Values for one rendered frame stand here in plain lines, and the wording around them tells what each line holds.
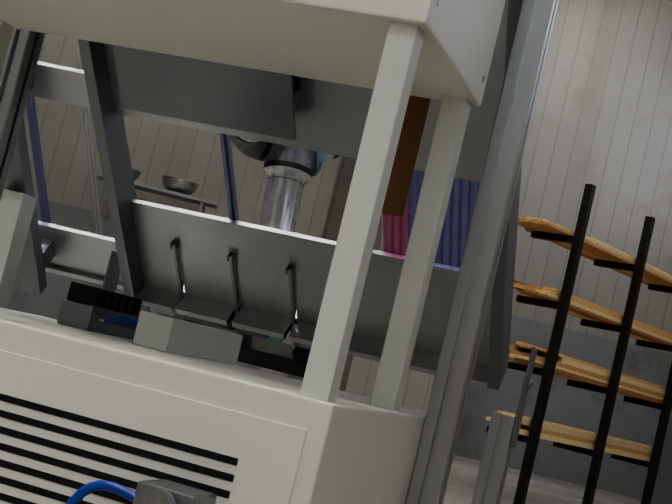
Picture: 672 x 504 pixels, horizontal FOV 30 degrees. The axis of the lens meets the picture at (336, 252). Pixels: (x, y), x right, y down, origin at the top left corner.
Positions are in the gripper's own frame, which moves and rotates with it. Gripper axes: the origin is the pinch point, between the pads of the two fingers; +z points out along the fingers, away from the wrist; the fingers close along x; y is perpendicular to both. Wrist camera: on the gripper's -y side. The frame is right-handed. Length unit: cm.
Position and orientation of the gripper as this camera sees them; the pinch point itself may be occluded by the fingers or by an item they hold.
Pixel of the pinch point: (331, 161)
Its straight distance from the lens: 231.6
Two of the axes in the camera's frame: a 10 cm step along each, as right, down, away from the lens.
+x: -6.2, -7.0, -3.6
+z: -3.7, 6.5, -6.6
